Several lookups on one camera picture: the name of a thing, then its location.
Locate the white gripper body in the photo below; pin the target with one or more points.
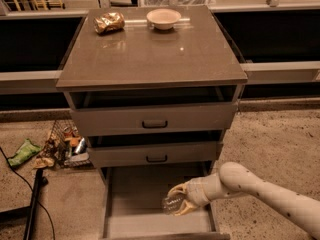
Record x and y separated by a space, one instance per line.
198 192

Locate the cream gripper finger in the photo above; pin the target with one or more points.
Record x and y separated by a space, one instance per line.
177 190
185 207

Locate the clear plastic water bottle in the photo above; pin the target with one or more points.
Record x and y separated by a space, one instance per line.
173 205

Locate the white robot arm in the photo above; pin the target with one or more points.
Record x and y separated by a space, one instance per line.
233 180

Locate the grey middle drawer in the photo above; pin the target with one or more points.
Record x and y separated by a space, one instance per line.
155 154

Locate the grey open bottom drawer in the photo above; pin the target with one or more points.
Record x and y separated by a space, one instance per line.
133 209

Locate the grey top drawer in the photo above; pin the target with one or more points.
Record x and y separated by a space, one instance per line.
154 119

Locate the grey drawer cabinet with counter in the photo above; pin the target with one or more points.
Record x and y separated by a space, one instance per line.
191 63

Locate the tan snack wrapper on floor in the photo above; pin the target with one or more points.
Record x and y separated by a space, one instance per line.
43 162

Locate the green snack bag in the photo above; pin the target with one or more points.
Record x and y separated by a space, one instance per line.
26 151

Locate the white bowl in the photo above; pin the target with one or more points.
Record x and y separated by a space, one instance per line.
163 19

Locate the crumpled gold chip bag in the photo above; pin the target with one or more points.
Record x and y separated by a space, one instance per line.
108 22

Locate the wire basket of snacks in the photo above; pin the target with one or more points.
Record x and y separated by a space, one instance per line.
70 145

